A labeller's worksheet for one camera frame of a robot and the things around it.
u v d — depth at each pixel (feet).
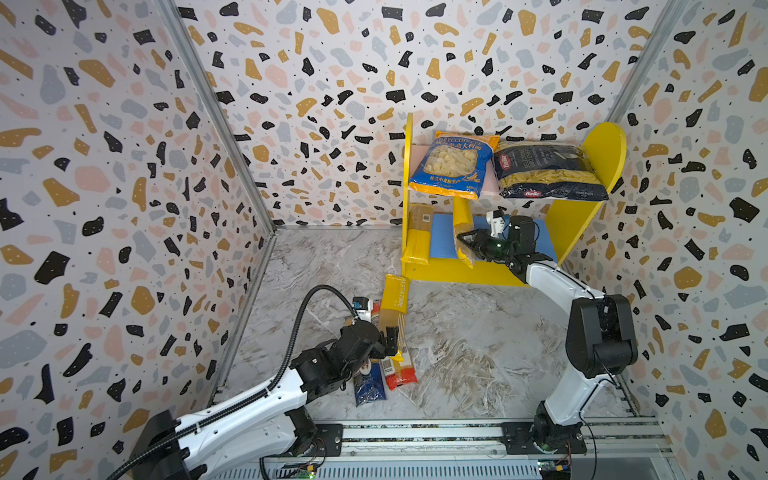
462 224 2.99
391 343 2.26
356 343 1.80
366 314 2.26
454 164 2.50
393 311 3.10
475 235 2.77
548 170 2.40
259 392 1.56
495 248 2.64
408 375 2.72
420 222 3.32
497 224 2.81
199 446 1.34
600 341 1.62
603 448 2.46
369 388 2.61
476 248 2.68
